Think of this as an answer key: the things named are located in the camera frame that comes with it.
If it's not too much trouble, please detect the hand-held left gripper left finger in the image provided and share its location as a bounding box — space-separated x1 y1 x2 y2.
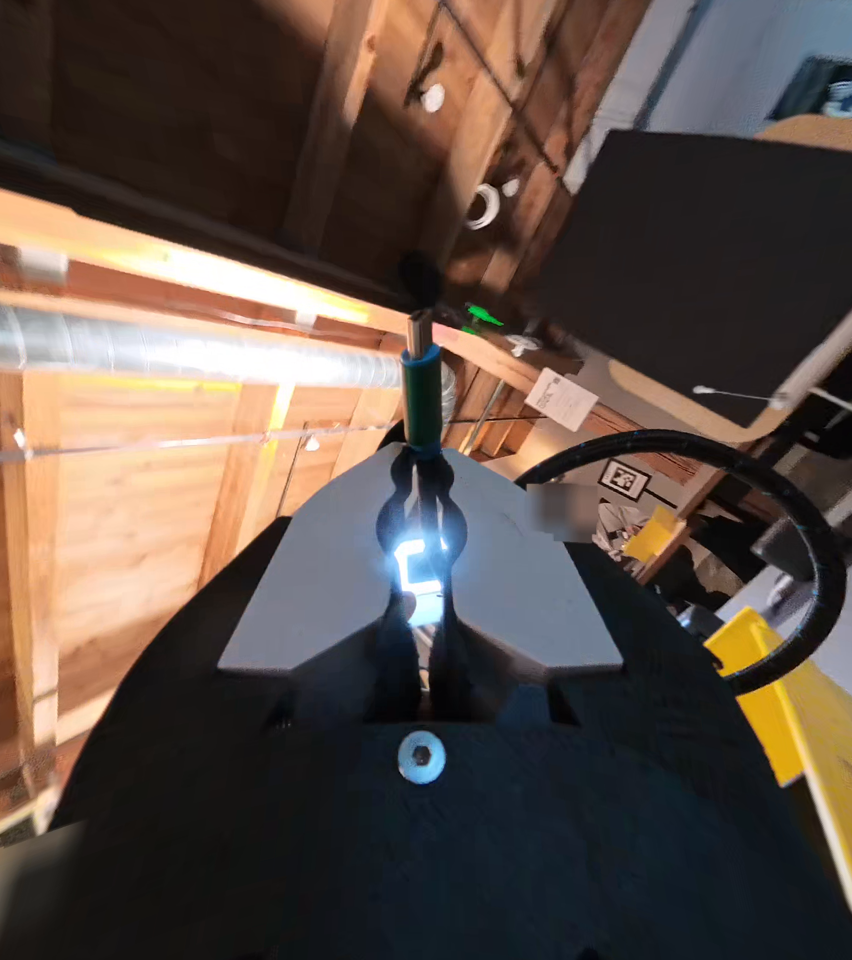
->
216 442 427 720

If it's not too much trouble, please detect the white paper label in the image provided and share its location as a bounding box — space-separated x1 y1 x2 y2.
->
523 366 601 434

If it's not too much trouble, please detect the silver ventilation duct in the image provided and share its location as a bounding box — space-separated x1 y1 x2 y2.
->
0 294 458 393

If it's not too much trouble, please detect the white coiled cable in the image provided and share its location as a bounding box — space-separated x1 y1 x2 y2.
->
465 182 502 231

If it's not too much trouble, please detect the framed black white poster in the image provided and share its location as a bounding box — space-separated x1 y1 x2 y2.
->
598 459 653 502

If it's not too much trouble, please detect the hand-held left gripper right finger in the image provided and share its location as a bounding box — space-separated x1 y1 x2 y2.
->
427 448 627 720

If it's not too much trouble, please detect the small yellow plastic bin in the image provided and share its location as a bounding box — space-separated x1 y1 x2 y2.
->
623 504 679 565

